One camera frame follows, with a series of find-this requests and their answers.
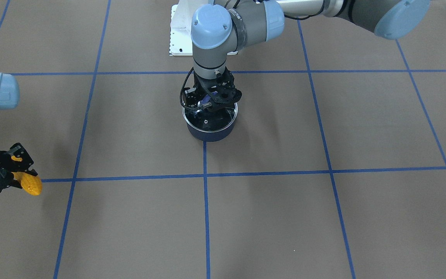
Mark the yellow corn cob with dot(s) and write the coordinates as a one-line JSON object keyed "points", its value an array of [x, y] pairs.
{"points": [[29, 180]]}

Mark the blue saucepan with handle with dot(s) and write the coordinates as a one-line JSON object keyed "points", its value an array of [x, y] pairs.
{"points": [[209, 137]]}

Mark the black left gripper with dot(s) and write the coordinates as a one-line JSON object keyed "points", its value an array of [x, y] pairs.
{"points": [[201, 85]]}

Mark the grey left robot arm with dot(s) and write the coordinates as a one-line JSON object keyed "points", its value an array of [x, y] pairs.
{"points": [[219, 27]]}

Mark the glass lid with blue knob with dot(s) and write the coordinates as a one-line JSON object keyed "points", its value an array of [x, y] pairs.
{"points": [[202, 119]]}

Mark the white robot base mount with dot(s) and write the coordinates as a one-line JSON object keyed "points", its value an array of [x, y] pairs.
{"points": [[180, 27]]}

